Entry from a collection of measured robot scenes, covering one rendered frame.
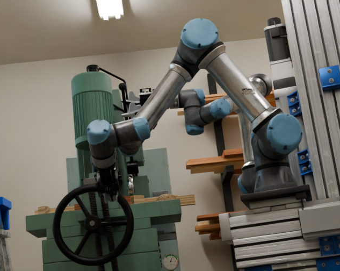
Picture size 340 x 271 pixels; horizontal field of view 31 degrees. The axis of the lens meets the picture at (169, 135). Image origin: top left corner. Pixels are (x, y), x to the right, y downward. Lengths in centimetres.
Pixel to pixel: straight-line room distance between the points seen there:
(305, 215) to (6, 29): 343
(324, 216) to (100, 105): 112
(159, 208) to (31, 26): 274
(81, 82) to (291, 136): 104
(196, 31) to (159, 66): 327
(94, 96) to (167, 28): 248
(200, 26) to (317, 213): 70
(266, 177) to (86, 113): 88
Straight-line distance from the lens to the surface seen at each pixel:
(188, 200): 251
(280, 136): 191
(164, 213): 234
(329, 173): 221
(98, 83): 260
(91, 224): 215
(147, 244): 233
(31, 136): 516
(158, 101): 204
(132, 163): 267
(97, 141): 185
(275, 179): 201
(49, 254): 237
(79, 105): 259
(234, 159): 451
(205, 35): 198
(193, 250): 485
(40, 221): 239
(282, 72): 241
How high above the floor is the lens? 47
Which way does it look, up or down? 17 degrees up
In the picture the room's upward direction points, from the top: 7 degrees counter-clockwise
